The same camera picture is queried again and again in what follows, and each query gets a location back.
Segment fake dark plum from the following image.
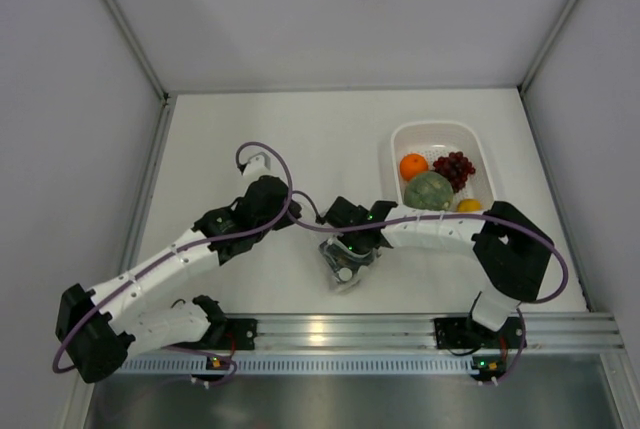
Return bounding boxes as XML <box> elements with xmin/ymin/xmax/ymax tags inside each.
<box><xmin>333</xmin><ymin>255</ymin><xmax>365</xmax><ymax>284</ymax></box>

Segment polka dot zip bag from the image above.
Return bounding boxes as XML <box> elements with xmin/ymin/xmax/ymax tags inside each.
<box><xmin>296</xmin><ymin>221</ymin><xmax>386</xmax><ymax>292</ymax></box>

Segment fake orange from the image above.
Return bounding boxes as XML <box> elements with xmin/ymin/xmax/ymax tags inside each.
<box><xmin>398</xmin><ymin>153</ymin><xmax>429</xmax><ymax>182</ymax></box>

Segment fake green melon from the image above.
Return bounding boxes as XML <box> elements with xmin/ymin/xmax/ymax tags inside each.
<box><xmin>403</xmin><ymin>171</ymin><xmax>454</xmax><ymax>211</ymax></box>

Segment fake red grapes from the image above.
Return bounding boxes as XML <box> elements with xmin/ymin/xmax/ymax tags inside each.
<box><xmin>433</xmin><ymin>151</ymin><xmax>476</xmax><ymax>193</ymax></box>

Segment fake yellow lemon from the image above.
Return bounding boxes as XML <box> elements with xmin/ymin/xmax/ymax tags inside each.
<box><xmin>456</xmin><ymin>198</ymin><xmax>483</xmax><ymax>213</ymax></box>

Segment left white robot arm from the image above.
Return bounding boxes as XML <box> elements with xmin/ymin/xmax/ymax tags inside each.
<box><xmin>53</xmin><ymin>175</ymin><xmax>301</xmax><ymax>384</ymax></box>

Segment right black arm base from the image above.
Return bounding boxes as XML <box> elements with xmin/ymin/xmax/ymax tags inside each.
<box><xmin>433</xmin><ymin>316</ymin><xmax>524</xmax><ymax>351</ymax></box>

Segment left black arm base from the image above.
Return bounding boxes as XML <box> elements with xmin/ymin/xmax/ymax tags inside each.
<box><xmin>176</xmin><ymin>317</ymin><xmax>258</xmax><ymax>352</ymax></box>

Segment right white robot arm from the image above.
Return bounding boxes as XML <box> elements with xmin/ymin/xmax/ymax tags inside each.
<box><xmin>319</xmin><ymin>197</ymin><xmax>554</xmax><ymax>346</ymax></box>

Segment white perforated plastic basket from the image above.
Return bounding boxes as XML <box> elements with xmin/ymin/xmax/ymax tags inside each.
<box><xmin>390</xmin><ymin>121</ymin><xmax>496</xmax><ymax>210</ymax></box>

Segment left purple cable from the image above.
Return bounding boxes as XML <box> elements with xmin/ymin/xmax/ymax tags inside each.
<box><xmin>52</xmin><ymin>141</ymin><xmax>294</xmax><ymax>375</ymax></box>

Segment purple cable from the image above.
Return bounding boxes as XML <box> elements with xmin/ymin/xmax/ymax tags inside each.
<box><xmin>291</xmin><ymin>191</ymin><xmax>570</xmax><ymax>390</ymax></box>
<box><xmin>52</xmin><ymin>141</ymin><xmax>294</xmax><ymax>375</ymax></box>

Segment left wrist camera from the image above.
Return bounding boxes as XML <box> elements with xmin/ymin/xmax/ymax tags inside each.
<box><xmin>241</xmin><ymin>152</ymin><xmax>272</xmax><ymax>181</ymax></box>

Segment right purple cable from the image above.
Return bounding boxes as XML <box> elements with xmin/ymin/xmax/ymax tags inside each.
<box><xmin>291</xmin><ymin>191</ymin><xmax>570</xmax><ymax>390</ymax></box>

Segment left aluminium side rail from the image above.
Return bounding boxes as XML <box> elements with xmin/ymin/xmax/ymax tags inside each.
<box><xmin>116</xmin><ymin>93</ymin><xmax>177</xmax><ymax>279</ymax></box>

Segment white slotted cable duct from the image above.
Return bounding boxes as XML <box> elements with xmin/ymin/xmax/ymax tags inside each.
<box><xmin>117</xmin><ymin>353</ymin><xmax>500</xmax><ymax>376</ymax></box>

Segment aluminium front rail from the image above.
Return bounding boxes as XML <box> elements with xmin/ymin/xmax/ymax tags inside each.
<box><xmin>129</xmin><ymin>312</ymin><xmax>624</xmax><ymax>352</ymax></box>

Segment left aluminium corner post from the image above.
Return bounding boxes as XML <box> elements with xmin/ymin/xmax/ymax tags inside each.
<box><xmin>101</xmin><ymin>0</ymin><xmax>168</xmax><ymax>101</ymax></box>

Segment aluminium corner post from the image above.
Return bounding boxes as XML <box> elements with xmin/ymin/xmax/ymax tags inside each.
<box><xmin>101</xmin><ymin>0</ymin><xmax>168</xmax><ymax>101</ymax></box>
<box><xmin>518</xmin><ymin>0</ymin><xmax>581</xmax><ymax>95</ymax></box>

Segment right aluminium corner post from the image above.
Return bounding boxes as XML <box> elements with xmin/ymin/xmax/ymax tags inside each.
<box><xmin>518</xmin><ymin>0</ymin><xmax>581</xmax><ymax>95</ymax></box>

